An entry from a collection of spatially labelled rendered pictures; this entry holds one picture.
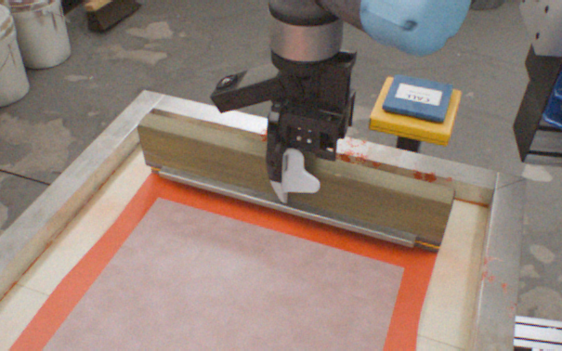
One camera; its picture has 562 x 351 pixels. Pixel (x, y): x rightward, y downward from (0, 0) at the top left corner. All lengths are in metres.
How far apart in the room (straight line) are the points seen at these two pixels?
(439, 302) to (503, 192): 0.18
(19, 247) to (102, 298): 0.12
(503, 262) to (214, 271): 0.34
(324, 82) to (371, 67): 2.29
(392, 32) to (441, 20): 0.04
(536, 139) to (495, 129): 1.71
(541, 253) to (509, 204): 1.37
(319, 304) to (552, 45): 0.43
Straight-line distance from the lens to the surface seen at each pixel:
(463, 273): 0.73
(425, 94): 0.97
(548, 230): 2.22
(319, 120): 0.60
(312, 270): 0.69
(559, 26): 0.79
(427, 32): 0.45
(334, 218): 0.70
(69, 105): 2.74
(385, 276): 0.70
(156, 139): 0.76
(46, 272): 0.75
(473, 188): 0.79
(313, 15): 0.54
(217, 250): 0.72
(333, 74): 0.58
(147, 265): 0.72
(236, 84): 0.64
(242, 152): 0.70
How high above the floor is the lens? 1.50
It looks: 43 degrees down
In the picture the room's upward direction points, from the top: straight up
